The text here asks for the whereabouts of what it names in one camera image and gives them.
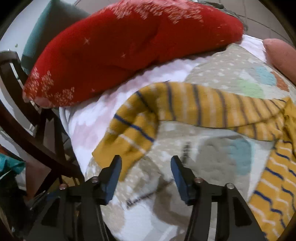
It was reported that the yellow striped knit sweater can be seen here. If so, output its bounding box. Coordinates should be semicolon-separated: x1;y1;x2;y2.
92;81;296;241

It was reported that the heart patterned bed quilt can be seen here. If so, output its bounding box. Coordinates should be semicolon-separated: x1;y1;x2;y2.
93;44;295;240

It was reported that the dark wooden chair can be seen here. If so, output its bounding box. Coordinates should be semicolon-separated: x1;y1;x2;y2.
1;50;84;198

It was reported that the white bed sheet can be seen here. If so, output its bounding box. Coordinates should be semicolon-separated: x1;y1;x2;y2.
59;35;276;175

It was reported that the red embroidered quilt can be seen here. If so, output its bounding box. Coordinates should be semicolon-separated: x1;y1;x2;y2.
23;1;244;108

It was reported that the pink pillow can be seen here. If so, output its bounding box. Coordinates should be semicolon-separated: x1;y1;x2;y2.
263;39;296;84

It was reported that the green cushion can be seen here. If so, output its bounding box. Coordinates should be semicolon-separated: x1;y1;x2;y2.
21;1;89;74

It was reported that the grey knitted blanket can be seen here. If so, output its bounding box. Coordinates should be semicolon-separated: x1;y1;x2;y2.
197;0;248;31

